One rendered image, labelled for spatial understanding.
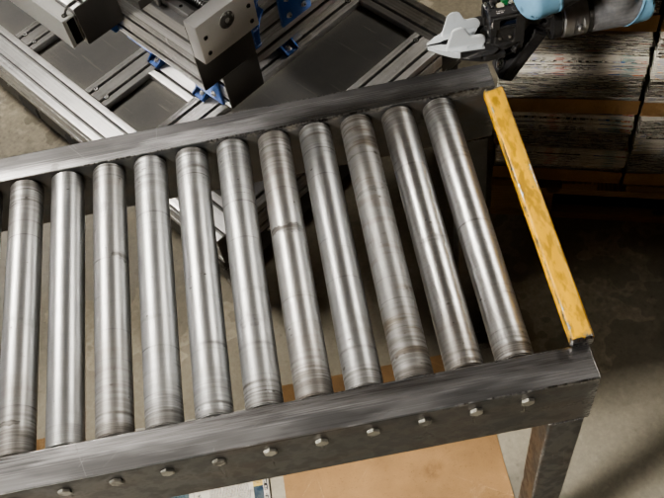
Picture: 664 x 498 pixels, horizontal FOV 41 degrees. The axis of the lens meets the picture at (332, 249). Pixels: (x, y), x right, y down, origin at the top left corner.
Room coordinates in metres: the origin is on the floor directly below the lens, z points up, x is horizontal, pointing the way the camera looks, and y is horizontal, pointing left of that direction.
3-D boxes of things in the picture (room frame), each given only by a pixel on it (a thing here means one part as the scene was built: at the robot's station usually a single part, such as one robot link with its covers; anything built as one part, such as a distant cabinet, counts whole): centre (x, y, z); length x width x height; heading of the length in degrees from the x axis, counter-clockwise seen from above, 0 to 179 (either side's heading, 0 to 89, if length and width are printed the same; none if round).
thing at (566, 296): (0.69, -0.28, 0.81); 0.43 x 0.03 x 0.02; 179
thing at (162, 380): (0.71, 0.25, 0.77); 0.47 x 0.05 x 0.05; 179
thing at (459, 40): (1.05, -0.26, 0.79); 0.09 x 0.03 x 0.06; 89
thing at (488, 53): (1.04, -0.31, 0.77); 0.09 x 0.05 x 0.02; 89
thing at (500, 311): (0.70, -0.20, 0.77); 0.47 x 0.05 x 0.05; 179
